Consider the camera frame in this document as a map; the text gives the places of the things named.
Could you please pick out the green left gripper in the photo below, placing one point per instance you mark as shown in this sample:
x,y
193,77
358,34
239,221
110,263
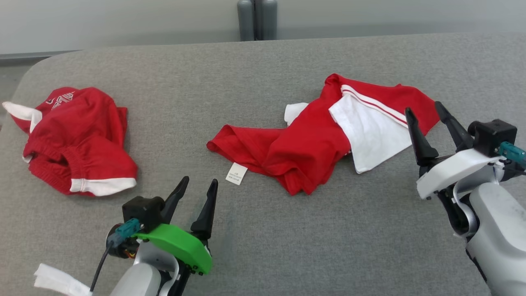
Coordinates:
x,y
185,246

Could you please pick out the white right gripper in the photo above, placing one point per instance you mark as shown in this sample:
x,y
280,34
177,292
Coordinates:
x,y
456,170

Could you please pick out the red basketball jersey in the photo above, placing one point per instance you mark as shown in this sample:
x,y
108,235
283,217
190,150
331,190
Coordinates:
x,y
312,144

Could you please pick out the red shorts with white trim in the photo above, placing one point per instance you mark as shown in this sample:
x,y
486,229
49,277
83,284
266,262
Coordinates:
x,y
78,131

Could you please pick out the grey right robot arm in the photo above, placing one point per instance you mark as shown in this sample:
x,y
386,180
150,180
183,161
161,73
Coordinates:
x,y
497,230

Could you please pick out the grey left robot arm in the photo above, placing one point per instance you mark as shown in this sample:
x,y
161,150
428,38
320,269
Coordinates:
x,y
141,279

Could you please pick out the grey fabric sofa seat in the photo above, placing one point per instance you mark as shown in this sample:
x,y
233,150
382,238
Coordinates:
x,y
263,230

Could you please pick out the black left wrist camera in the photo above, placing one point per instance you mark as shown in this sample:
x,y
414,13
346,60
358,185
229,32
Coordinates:
x,y
141,211

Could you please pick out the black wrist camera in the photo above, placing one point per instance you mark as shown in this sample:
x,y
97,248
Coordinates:
x,y
141,211
493,135

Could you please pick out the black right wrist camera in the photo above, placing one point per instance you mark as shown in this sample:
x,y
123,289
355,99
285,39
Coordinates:
x,y
493,135

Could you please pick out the grey double partition post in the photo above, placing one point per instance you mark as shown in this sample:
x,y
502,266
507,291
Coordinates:
x,y
257,18

